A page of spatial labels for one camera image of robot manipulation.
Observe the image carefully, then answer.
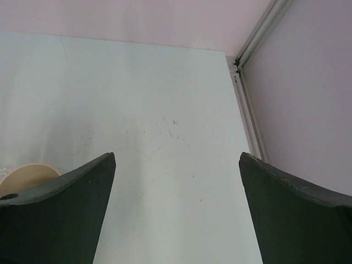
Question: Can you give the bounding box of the clear textured glass tray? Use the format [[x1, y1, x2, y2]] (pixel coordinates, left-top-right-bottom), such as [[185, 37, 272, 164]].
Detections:
[[0, 166, 15, 182]]

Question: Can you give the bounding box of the right side aluminium rail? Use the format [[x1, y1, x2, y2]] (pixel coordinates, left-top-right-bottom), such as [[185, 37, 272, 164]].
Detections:
[[225, 56, 269, 162]]

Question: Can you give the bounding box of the beige plastic cup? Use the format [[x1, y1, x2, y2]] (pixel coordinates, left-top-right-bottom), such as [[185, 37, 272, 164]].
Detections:
[[1, 163, 60, 197]]

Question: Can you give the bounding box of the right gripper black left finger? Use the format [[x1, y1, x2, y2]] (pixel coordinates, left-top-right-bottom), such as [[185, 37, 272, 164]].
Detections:
[[1, 152, 116, 263]]

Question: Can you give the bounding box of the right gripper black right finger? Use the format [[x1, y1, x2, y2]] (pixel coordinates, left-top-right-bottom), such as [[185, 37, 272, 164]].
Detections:
[[239, 152, 351, 263]]

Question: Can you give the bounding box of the right aluminium corner post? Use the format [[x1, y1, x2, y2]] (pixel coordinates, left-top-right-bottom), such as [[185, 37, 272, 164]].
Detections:
[[235, 0, 293, 71]]

